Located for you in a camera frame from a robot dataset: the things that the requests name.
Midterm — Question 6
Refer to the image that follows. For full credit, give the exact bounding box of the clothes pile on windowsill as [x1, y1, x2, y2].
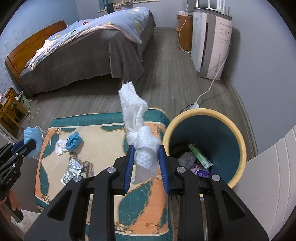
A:
[104, 0, 135, 14]

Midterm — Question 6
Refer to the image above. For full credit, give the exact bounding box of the clear plastic wrapper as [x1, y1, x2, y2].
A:
[178, 152, 196, 169]

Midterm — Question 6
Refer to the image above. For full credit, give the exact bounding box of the white power cable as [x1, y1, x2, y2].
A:
[195, 39, 232, 105]

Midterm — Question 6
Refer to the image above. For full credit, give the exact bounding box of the small green waste bucket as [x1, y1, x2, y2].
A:
[16, 91, 31, 111]

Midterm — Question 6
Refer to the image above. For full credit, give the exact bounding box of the white air purifier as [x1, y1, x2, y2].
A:
[191, 8, 233, 80]

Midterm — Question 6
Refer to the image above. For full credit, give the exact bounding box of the light blue face mask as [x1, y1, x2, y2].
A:
[23, 126, 48, 157]

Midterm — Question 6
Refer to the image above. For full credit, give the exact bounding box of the white wifi router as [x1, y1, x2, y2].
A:
[196, 0, 226, 14]

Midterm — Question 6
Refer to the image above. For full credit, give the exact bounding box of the white tissue cloth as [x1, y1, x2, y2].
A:
[118, 81, 161, 184]

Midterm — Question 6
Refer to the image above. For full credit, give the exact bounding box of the silver foil wrapper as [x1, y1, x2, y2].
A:
[61, 158, 83, 185]

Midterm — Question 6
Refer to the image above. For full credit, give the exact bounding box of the light blue floral quilt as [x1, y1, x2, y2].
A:
[28, 7, 152, 71]

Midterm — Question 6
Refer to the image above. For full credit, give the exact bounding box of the purple plastic bottle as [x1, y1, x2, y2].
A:
[190, 165, 213, 178]

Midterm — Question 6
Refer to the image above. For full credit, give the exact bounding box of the patterned teal orange mat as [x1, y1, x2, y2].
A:
[25, 113, 174, 240]

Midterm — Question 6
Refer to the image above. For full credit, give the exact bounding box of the small white sock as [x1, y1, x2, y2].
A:
[55, 140, 69, 156]

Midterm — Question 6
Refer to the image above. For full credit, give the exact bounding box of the wooden headboard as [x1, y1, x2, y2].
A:
[4, 21, 67, 84]

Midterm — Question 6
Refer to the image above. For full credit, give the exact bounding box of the white green medicine box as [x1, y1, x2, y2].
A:
[188, 144, 213, 169]

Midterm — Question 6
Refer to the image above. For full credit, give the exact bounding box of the white power strip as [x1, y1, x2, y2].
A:
[188, 103, 200, 110]

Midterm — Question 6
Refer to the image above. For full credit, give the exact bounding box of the yellow teal trash bin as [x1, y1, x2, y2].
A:
[163, 108, 247, 188]

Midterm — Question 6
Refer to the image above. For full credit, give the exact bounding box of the wooden side cabinet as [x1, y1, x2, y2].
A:
[176, 15, 193, 52]

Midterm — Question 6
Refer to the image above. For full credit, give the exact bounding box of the blue crumpled cloth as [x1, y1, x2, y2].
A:
[66, 132, 82, 151]

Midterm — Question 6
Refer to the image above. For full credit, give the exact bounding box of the bed with grey cover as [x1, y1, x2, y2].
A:
[18, 15, 155, 96]

